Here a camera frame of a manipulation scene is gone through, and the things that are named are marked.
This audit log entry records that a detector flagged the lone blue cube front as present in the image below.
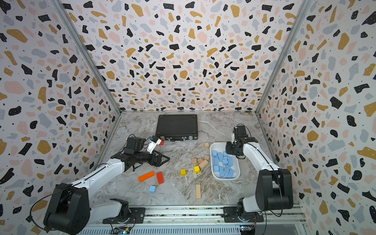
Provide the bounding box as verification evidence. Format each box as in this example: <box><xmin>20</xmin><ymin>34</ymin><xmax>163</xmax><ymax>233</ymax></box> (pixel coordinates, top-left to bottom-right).
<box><xmin>149</xmin><ymin>186</ymin><xmax>156</xmax><ymax>193</ymax></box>

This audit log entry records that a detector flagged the orange long block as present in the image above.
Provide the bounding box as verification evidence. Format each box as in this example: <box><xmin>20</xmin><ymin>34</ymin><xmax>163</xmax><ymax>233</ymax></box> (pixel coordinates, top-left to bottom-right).
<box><xmin>138</xmin><ymin>171</ymin><xmax>155</xmax><ymax>182</ymax></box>

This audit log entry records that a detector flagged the yellow cube right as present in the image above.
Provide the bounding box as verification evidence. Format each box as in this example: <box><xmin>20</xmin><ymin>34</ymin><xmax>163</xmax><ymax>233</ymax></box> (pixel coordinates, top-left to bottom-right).
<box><xmin>194</xmin><ymin>166</ymin><xmax>200</xmax><ymax>174</ymax></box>

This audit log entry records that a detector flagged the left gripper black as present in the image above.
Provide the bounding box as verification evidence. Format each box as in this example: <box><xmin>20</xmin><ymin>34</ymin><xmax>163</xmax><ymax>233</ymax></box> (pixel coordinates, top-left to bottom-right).
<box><xmin>134</xmin><ymin>148</ymin><xmax>170</xmax><ymax>167</ymax></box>

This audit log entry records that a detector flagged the aluminium front rail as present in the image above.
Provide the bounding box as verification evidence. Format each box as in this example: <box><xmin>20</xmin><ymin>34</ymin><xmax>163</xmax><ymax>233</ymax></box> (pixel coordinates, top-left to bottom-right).
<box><xmin>80</xmin><ymin>205</ymin><xmax>310</xmax><ymax>235</ymax></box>

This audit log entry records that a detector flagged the wood block cluster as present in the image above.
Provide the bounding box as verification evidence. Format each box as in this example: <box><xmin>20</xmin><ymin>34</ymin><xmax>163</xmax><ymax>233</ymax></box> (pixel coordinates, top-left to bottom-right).
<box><xmin>192</xmin><ymin>155</ymin><xmax>210</xmax><ymax>168</ymax></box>

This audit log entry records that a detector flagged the long natural wood block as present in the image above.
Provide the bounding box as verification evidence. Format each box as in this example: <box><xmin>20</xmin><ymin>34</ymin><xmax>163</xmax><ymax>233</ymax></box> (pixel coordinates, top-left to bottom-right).
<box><xmin>195</xmin><ymin>184</ymin><xmax>201</xmax><ymax>199</ymax></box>

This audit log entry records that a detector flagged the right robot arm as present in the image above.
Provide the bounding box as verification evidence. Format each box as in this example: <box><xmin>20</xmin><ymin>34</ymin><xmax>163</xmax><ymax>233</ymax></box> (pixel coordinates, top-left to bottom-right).
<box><xmin>225</xmin><ymin>124</ymin><xmax>294</xmax><ymax>222</ymax></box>

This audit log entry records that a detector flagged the white plastic tray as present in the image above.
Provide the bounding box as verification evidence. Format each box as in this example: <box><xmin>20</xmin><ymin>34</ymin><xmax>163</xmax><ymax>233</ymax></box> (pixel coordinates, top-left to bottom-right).
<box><xmin>210</xmin><ymin>142</ymin><xmax>240</xmax><ymax>181</ymax></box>

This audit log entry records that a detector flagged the black hard case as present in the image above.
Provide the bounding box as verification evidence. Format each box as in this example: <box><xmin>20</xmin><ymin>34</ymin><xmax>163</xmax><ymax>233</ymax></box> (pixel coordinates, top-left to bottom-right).
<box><xmin>155</xmin><ymin>114</ymin><xmax>198</xmax><ymax>142</ymax></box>

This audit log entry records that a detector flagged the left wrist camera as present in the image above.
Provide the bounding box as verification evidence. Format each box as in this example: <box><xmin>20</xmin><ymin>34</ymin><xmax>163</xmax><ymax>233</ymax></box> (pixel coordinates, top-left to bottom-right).
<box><xmin>146</xmin><ymin>136</ymin><xmax>162</xmax><ymax>154</ymax></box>

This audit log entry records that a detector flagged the yellow cube left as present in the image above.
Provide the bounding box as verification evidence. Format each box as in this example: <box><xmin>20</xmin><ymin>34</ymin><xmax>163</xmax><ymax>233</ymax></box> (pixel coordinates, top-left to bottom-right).
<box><xmin>180</xmin><ymin>169</ymin><xmax>187</xmax><ymax>176</ymax></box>

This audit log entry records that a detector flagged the yellow cube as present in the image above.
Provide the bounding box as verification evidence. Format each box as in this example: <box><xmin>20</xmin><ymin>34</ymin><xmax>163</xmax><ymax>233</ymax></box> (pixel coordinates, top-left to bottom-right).
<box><xmin>180</xmin><ymin>169</ymin><xmax>187</xmax><ymax>176</ymax></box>
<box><xmin>194</xmin><ymin>166</ymin><xmax>200</xmax><ymax>174</ymax></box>

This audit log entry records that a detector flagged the red upright block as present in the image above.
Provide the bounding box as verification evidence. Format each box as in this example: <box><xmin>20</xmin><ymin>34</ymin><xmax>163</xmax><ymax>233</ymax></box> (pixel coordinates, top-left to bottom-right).
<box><xmin>157</xmin><ymin>172</ymin><xmax>164</xmax><ymax>185</ymax></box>

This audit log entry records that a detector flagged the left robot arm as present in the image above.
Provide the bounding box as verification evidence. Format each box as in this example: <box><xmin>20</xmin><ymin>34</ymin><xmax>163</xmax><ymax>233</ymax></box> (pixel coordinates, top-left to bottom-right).
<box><xmin>37</xmin><ymin>135</ymin><xmax>170</xmax><ymax>235</ymax></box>

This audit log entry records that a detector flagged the blue block top cluster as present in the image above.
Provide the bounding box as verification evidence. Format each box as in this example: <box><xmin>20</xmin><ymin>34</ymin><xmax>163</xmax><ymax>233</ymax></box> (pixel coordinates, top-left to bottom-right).
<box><xmin>219</xmin><ymin>166</ymin><xmax>226</xmax><ymax>178</ymax></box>

